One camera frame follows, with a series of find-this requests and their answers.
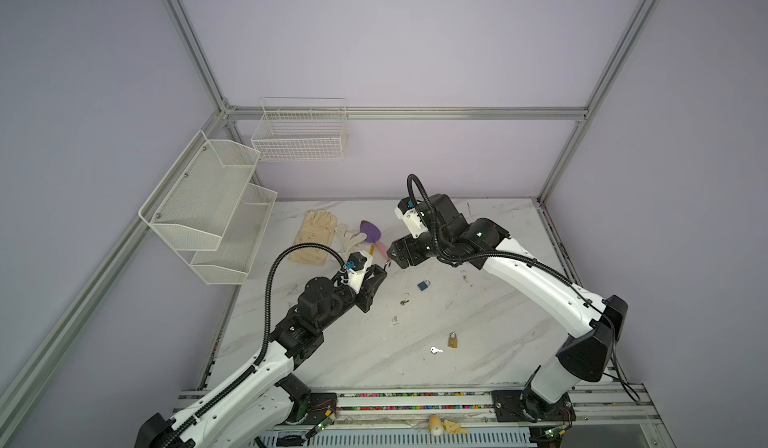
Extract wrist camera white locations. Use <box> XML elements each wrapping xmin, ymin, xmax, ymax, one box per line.
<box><xmin>394</xmin><ymin>197</ymin><xmax>429</xmax><ymax>238</ymax></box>
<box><xmin>345</xmin><ymin>251</ymin><xmax>373</xmax><ymax>294</ymax></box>

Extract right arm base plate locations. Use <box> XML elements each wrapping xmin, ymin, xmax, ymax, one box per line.
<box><xmin>491</xmin><ymin>389</ymin><xmax>576</xmax><ymax>424</ymax></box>

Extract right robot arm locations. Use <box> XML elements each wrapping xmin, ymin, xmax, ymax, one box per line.
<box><xmin>388</xmin><ymin>174</ymin><xmax>639</xmax><ymax>420</ymax></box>

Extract lower white mesh shelf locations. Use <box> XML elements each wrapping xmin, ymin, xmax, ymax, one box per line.
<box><xmin>190</xmin><ymin>183</ymin><xmax>277</xmax><ymax>285</ymax></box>

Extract white wire basket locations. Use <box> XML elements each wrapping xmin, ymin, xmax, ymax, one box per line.
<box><xmin>251</xmin><ymin>98</ymin><xmax>348</xmax><ymax>162</ymax></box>

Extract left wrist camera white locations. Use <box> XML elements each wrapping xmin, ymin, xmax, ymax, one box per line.
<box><xmin>345</xmin><ymin>251</ymin><xmax>373</xmax><ymax>294</ymax></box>

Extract white knit glove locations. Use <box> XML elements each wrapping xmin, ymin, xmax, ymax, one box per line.
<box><xmin>335</xmin><ymin>224</ymin><xmax>367</xmax><ymax>257</ymax></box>

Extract beige leather glove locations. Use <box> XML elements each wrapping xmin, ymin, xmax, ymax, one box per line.
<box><xmin>289</xmin><ymin>210</ymin><xmax>337</xmax><ymax>266</ymax></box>

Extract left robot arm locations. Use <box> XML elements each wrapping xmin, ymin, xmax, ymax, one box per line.
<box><xmin>135</xmin><ymin>242</ymin><xmax>387</xmax><ymax>447</ymax></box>

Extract purple pink trowel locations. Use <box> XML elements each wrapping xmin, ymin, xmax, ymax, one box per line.
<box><xmin>360</xmin><ymin>220</ymin><xmax>389</xmax><ymax>260</ymax></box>

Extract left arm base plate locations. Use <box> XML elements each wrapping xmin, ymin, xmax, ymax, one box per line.
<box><xmin>285</xmin><ymin>392</ymin><xmax>338</xmax><ymax>425</ymax></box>

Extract aluminium rail frame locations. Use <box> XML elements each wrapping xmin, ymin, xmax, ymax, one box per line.
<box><xmin>173</xmin><ymin>383</ymin><xmax>667</xmax><ymax>448</ymax></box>

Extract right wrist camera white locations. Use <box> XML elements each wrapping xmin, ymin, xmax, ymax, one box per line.
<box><xmin>394</xmin><ymin>197</ymin><xmax>429</xmax><ymax>238</ymax></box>

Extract beige toy on rail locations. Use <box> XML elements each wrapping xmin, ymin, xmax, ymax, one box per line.
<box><xmin>428</xmin><ymin>415</ymin><xmax>469</xmax><ymax>437</ymax></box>

